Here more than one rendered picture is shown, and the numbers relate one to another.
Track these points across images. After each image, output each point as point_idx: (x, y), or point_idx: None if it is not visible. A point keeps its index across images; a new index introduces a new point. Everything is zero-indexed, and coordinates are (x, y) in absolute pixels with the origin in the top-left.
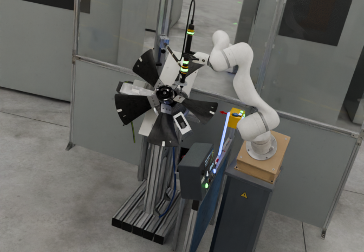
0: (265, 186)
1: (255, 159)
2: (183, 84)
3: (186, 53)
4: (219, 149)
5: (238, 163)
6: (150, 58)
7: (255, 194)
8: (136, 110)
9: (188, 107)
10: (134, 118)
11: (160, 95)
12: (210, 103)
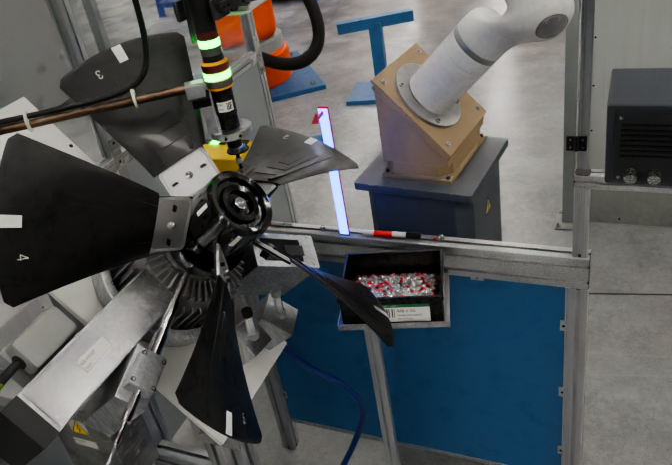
0: (499, 145)
1: (457, 120)
2: (249, 121)
3: None
4: (345, 219)
5: (450, 163)
6: (55, 166)
7: (495, 180)
8: (236, 357)
9: (297, 173)
10: (247, 388)
11: (247, 220)
12: (262, 138)
